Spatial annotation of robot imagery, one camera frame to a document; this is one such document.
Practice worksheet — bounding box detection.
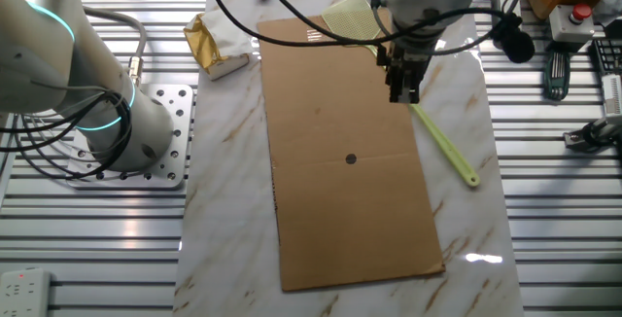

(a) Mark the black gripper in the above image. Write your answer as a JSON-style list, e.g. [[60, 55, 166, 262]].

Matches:
[[377, 39, 432, 104]]

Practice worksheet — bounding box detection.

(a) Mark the yellow-green plastic flyswatter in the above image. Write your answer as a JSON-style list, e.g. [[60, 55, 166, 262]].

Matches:
[[320, 0, 481, 189]]

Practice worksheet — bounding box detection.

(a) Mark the black foam microphone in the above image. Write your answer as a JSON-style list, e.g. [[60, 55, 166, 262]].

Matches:
[[493, 13, 536, 64]]

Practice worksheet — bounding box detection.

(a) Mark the brown cardboard sheet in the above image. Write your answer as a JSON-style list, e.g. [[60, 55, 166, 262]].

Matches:
[[256, 8, 446, 293]]

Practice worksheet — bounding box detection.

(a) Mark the green hex key set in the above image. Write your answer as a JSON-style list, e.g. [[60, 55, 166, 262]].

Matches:
[[543, 50, 572, 102]]

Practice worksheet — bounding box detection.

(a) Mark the grey box red stop button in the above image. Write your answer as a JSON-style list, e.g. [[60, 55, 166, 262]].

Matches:
[[548, 3, 597, 44]]

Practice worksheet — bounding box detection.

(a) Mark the gold wrapped tissue pack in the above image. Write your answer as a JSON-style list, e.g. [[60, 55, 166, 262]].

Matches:
[[183, 9, 254, 82]]

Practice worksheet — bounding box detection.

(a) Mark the black keyboard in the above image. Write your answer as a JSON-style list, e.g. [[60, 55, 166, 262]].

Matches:
[[588, 38, 622, 78]]

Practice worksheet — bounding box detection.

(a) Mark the silver ribbed adapter box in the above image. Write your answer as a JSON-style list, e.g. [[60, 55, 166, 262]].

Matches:
[[601, 73, 622, 118]]

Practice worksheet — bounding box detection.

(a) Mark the aluminium robot mounting plate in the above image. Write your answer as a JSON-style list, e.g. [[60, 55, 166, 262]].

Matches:
[[65, 83, 195, 191]]

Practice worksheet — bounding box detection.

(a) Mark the white power strip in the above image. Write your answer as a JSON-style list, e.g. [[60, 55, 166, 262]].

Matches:
[[0, 266, 52, 317]]

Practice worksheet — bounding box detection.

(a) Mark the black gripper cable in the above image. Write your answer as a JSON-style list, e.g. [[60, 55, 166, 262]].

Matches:
[[203, 0, 529, 58]]

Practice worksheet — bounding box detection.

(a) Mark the grey camera on clamp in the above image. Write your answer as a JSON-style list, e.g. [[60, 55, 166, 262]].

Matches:
[[563, 115, 622, 153]]

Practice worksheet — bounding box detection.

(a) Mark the grey cable metal connector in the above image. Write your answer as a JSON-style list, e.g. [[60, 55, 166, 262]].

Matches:
[[82, 6, 149, 88]]

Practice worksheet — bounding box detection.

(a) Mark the black looped cable bundle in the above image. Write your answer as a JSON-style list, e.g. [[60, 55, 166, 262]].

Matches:
[[0, 90, 133, 181]]

